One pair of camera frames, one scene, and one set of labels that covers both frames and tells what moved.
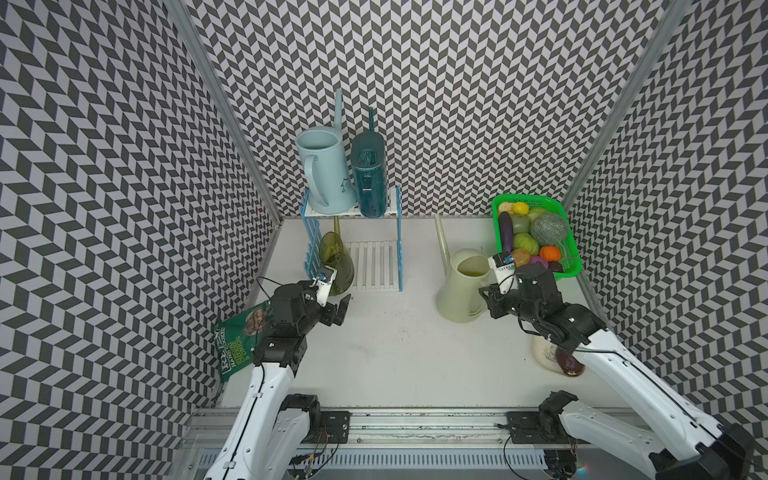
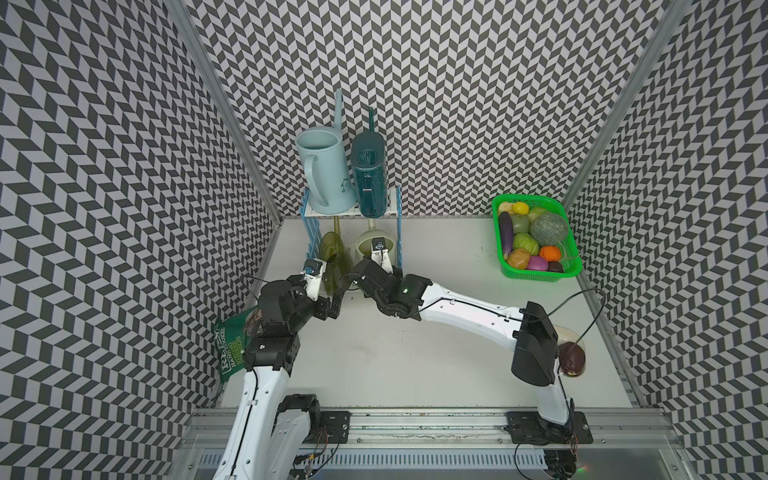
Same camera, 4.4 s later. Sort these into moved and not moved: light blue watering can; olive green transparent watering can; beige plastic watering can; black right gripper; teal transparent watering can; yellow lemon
Moved: beige plastic watering can; black right gripper
Not moved: olive green transparent watering can; light blue watering can; yellow lemon; teal transparent watering can
